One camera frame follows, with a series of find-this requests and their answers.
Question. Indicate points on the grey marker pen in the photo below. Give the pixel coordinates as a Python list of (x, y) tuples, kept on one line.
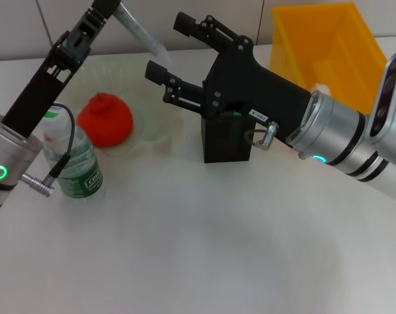
[(138, 29)]

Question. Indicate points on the red-orange fruit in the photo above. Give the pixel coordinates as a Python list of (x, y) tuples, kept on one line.
[(106, 121)]

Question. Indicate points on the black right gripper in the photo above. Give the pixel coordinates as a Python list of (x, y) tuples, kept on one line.
[(250, 88)]

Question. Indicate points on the clear water bottle green label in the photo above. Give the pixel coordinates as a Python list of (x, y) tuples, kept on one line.
[(80, 170)]

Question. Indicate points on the black mesh pen holder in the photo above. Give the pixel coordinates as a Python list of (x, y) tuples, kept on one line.
[(227, 144)]

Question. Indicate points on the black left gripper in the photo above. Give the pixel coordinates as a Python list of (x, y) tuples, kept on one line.
[(37, 95)]

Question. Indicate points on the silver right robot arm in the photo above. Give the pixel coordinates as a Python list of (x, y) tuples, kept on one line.
[(341, 137)]

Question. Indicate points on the white paper ball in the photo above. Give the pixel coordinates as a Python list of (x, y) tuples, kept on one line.
[(319, 88)]

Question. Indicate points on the yellow plastic bin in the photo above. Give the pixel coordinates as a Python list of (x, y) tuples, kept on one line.
[(315, 42)]

